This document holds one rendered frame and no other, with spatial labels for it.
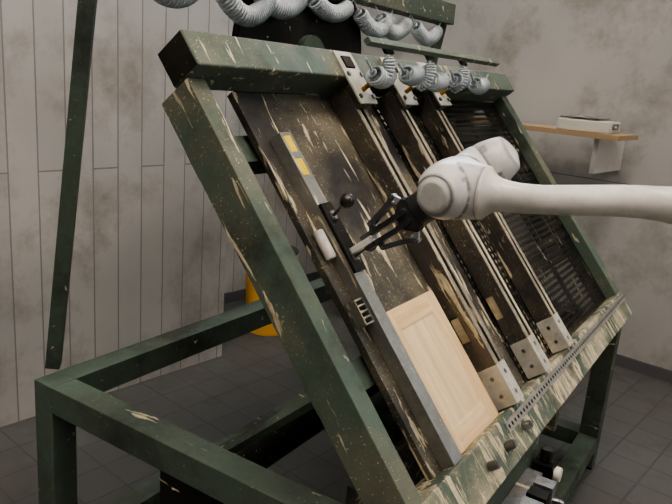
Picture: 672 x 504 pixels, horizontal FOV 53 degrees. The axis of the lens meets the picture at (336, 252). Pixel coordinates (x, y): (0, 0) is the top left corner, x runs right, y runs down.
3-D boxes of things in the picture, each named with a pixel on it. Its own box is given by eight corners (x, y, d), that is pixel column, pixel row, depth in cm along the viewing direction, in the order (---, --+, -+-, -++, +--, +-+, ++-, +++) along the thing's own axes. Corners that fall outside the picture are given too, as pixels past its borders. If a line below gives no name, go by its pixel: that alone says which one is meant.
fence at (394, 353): (442, 470, 166) (454, 465, 164) (269, 140, 179) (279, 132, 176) (450, 461, 171) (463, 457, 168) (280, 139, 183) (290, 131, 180)
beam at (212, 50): (173, 89, 160) (198, 64, 154) (155, 54, 161) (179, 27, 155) (498, 102, 341) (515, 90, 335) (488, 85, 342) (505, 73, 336)
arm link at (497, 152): (447, 163, 149) (424, 173, 138) (506, 124, 140) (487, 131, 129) (473, 205, 148) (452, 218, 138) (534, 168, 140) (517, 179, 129)
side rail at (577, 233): (594, 304, 323) (616, 294, 317) (482, 108, 337) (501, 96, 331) (598, 300, 330) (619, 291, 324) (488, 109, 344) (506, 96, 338)
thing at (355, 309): (358, 329, 168) (366, 325, 167) (345, 304, 169) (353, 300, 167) (366, 325, 172) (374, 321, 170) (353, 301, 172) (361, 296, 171)
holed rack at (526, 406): (508, 433, 188) (510, 432, 187) (503, 423, 188) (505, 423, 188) (624, 299, 323) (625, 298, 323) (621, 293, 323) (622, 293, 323)
